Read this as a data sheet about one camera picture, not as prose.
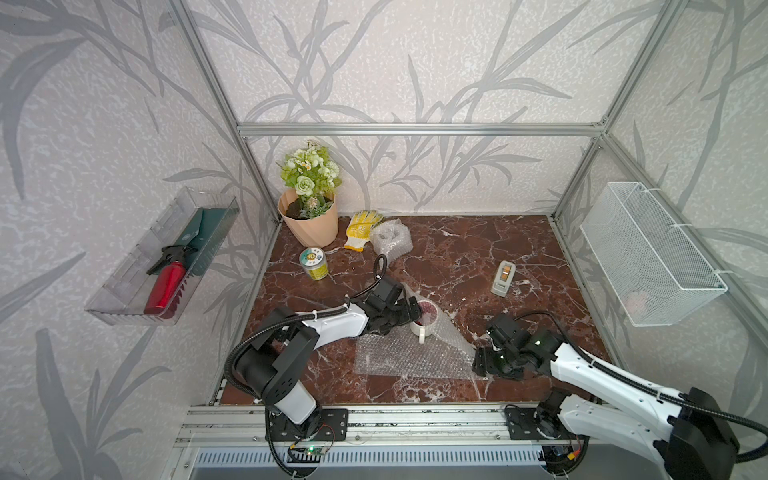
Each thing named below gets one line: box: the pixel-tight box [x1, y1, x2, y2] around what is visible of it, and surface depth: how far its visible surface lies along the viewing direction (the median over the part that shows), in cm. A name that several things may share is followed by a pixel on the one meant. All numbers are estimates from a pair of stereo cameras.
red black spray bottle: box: [144, 245, 196, 319], surface depth 61 cm
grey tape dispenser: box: [490, 260, 517, 298], surface depth 101 cm
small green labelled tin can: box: [299, 246, 329, 281], surface depth 101 cm
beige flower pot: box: [277, 188, 338, 248], surface depth 102 cm
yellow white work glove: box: [344, 210, 384, 252], surface depth 117 cm
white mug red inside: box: [410, 300, 439, 344], surface depth 85 cm
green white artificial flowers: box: [280, 140, 342, 220], surface depth 98 cm
